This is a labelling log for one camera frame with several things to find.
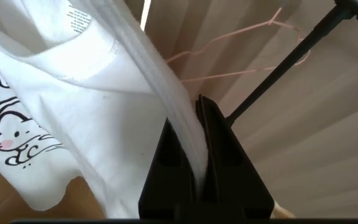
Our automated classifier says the pink clothes hanger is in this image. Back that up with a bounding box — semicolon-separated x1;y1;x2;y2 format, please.
165;6;311;84

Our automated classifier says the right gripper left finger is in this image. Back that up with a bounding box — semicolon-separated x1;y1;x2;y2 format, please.
138;117;198;218

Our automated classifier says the white printed t-shirt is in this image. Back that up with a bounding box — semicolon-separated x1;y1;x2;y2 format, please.
0;0;210;219

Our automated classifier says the black clothes rack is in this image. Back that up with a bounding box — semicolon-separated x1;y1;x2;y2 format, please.
224;0;358;128

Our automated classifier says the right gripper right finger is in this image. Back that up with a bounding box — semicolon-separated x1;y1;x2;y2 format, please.
195;95;275;218

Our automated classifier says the white curtain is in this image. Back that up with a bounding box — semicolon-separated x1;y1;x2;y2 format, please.
124;0;358;218

